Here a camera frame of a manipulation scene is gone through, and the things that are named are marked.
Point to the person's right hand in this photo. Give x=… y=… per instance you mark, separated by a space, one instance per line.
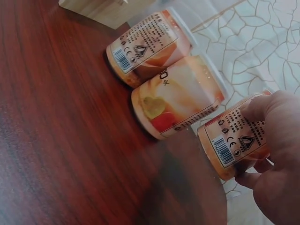
x=283 y=145

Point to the person's right fingers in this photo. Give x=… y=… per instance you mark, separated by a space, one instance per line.
x=252 y=175

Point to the person's right thumb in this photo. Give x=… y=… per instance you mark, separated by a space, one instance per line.
x=262 y=105

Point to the orange white labelled can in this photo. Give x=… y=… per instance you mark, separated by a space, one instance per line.
x=229 y=140
x=150 y=47
x=180 y=98

